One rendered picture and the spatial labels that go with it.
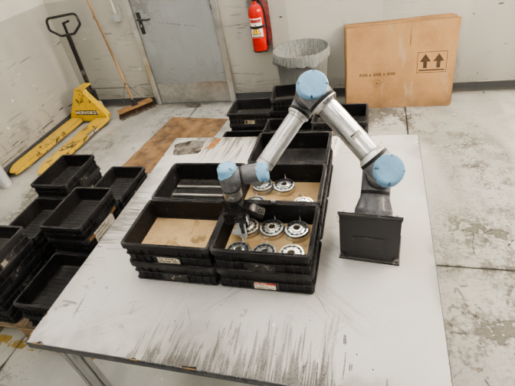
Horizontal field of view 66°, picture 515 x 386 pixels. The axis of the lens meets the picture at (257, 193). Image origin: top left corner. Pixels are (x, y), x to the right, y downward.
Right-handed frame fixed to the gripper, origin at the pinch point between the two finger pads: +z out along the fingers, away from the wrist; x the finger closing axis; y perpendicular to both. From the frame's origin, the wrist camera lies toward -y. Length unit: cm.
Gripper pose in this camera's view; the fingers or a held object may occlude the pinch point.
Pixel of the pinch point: (247, 233)
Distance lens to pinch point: 169.9
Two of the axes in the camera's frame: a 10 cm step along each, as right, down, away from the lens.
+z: 1.6, 7.8, 6.0
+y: -9.8, 0.4, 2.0
